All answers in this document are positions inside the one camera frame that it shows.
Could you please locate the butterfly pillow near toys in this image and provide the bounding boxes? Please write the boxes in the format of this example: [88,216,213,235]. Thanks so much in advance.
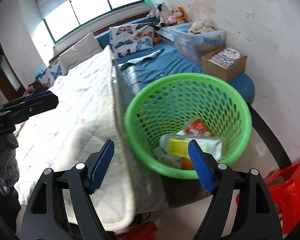
[109,22,155,59]

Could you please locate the clear plastic storage bin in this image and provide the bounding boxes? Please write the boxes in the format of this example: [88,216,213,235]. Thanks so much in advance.
[168,22,226,66]

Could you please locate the beige plain pillow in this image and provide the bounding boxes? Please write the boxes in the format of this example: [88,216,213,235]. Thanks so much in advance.
[59,33,103,70]

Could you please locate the green plastic mesh basket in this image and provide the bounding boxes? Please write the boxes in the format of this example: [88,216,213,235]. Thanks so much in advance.
[123,73,252,180]

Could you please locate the brown cardboard box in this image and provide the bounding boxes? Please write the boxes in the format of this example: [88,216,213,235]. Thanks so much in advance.
[202,47,247,82]

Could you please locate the pink plush toy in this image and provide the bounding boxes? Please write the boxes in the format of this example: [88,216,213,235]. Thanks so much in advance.
[165,15,178,26]

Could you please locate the green framed window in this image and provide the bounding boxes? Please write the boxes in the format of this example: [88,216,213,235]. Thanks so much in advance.
[35,0,142,44]

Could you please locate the cream quilted bed cover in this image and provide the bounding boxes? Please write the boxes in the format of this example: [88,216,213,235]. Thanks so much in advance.
[15,47,167,231]

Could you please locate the left grey gloved hand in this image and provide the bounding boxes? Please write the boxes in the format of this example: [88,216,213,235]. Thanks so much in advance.
[0,133,19,196]

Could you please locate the red snack packet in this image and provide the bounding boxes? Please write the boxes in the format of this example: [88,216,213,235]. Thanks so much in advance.
[184,119,215,137]

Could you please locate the red plastic stool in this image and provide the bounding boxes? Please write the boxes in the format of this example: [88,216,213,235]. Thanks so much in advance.
[236,154,300,235]

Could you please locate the clear plastic bottle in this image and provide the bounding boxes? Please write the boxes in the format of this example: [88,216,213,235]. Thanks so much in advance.
[160,134,225,160]

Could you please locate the pink white plastic wrapper bag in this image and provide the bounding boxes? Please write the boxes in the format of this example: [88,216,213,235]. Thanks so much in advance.
[153,129,227,170]

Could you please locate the blue bed sheet mattress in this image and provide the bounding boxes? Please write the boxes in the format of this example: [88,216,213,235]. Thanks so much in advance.
[95,31,255,103]

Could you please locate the butterfly pillow far left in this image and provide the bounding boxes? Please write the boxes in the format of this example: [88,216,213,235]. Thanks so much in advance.
[36,58,66,88]

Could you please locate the orange peel piece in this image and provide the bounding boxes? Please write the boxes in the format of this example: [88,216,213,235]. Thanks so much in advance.
[181,158,194,170]

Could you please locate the colourful book in box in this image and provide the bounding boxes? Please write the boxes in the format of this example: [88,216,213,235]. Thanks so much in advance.
[209,47,246,69]

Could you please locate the patterned cloth in bin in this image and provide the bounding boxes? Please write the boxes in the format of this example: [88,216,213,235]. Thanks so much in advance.
[187,19,215,34]

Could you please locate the orange fox plush toy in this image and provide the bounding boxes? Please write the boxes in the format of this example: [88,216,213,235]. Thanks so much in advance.
[172,7,188,25]

